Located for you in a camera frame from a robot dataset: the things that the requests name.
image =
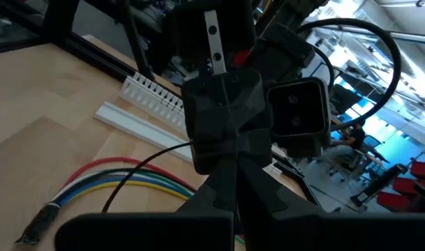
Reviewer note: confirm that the white duct cover strip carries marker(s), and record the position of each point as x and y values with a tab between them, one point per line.
135	125

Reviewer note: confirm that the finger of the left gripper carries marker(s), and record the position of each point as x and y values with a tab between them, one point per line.
226	108
212	157

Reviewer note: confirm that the red tag on left arm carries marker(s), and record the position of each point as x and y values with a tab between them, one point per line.
241	59

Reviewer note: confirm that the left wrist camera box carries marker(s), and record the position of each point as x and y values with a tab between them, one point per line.
297	111

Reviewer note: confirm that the person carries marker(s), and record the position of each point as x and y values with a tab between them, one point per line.
355	134

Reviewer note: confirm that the red storage bins stack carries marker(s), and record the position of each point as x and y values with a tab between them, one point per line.
421	167

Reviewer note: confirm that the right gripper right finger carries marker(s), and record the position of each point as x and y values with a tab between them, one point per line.
337	233

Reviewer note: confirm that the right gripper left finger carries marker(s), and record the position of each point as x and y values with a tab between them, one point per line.
146	233

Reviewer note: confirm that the black zip tie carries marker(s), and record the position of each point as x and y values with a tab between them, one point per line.
142	164

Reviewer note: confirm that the black tape wrap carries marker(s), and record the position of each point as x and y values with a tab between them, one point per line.
41	219

